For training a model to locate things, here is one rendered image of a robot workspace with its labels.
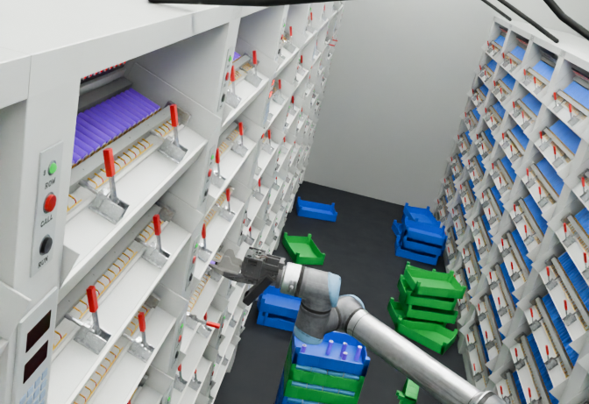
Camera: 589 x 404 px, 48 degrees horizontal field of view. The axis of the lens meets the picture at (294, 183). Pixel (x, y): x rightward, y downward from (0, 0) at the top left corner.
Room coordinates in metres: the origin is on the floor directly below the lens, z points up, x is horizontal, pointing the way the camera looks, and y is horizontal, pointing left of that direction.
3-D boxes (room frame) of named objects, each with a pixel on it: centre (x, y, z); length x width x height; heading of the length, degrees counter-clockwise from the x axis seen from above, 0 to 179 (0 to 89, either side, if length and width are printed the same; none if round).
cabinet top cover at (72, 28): (1.59, 0.25, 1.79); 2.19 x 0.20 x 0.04; 177
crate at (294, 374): (2.30, -0.29, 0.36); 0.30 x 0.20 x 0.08; 95
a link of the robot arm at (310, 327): (1.67, -0.15, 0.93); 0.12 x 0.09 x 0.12; 138
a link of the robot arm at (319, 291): (1.66, -0.13, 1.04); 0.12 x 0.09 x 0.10; 87
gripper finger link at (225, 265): (1.65, 0.14, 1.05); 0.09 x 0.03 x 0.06; 92
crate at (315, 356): (2.30, -0.29, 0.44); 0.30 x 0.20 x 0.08; 95
